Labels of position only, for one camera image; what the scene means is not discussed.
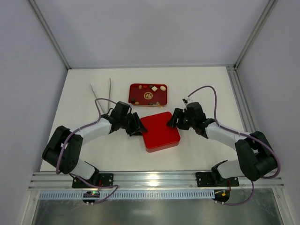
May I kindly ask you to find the red box lid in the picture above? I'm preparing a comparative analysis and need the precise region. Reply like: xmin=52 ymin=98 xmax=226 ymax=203
xmin=141 ymin=112 xmax=180 ymax=153

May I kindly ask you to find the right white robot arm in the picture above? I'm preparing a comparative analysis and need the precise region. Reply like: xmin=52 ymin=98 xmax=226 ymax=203
xmin=167 ymin=102 xmax=279 ymax=185

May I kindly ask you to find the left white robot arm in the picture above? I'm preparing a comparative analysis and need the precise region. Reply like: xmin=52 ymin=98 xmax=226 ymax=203
xmin=42 ymin=101 xmax=148 ymax=188

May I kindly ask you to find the red chocolate tray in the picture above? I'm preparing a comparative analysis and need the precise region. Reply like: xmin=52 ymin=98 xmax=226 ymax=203
xmin=128 ymin=83 xmax=168 ymax=107

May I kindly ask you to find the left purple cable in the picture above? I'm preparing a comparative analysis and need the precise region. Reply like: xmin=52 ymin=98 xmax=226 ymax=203
xmin=55 ymin=98 xmax=119 ymax=204

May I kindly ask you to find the purple cable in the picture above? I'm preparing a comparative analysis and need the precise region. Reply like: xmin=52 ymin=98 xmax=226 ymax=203
xmin=185 ymin=85 xmax=281 ymax=207
xmin=55 ymin=98 xmax=119 ymax=204

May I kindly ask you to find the aluminium front rail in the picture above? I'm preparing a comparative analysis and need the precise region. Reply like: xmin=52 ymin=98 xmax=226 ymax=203
xmin=28 ymin=170 xmax=284 ymax=189

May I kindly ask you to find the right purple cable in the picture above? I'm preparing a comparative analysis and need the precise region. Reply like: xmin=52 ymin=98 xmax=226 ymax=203
xmin=185 ymin=85 xmax=281 ymax=207

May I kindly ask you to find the slotted cable duct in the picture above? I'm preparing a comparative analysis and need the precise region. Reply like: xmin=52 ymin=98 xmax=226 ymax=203
xmin=38 ymin=189 xmax=215 ymax=200

